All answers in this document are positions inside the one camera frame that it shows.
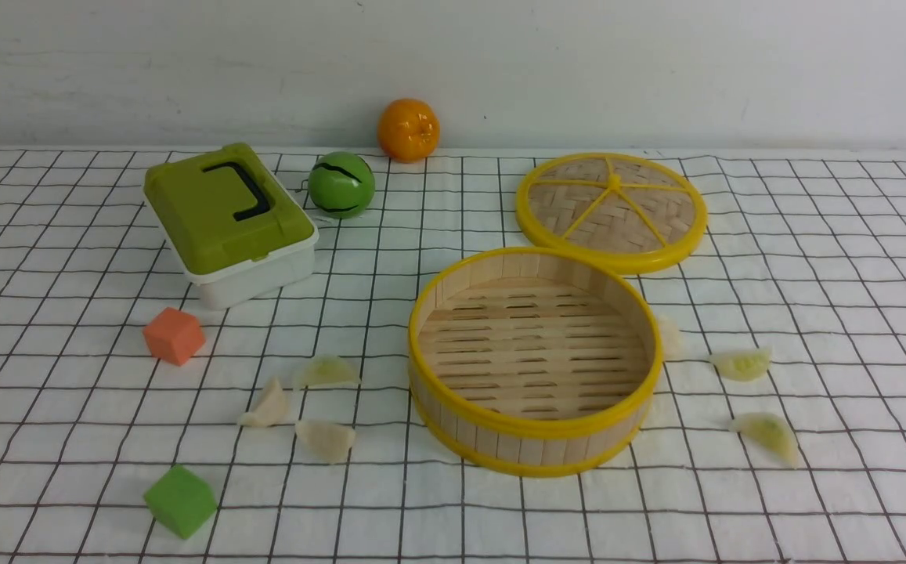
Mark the pale green dumpling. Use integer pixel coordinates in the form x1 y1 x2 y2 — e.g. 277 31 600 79
729 413 800 468
709 347 774 382
292 356 362 390

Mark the white dumpling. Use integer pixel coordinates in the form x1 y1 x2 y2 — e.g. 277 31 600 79
294 420 356 465
656 315 685 361
237 376 291 428

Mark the bamboo steamer tray yellow rim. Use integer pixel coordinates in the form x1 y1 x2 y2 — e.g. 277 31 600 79
407 248 664 477

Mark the bamboo steamer lid yellow rim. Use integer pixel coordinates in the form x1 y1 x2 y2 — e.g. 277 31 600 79
514 153 708 275

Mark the green toy ball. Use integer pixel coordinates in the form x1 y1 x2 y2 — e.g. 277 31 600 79
307 151 375 219

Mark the orange toy fruit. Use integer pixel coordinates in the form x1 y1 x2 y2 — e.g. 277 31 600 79
377 99 441 163

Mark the green lidded white box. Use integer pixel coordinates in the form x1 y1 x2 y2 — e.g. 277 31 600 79
143 143 318 310

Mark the orange foam cube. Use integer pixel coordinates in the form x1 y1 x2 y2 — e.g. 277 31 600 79
143 307 206 367

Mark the green foam cube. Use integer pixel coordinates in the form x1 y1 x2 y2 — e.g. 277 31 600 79
143 465 218 540

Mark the white black grid tablecloth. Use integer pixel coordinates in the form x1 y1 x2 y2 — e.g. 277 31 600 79
0 149 906 563

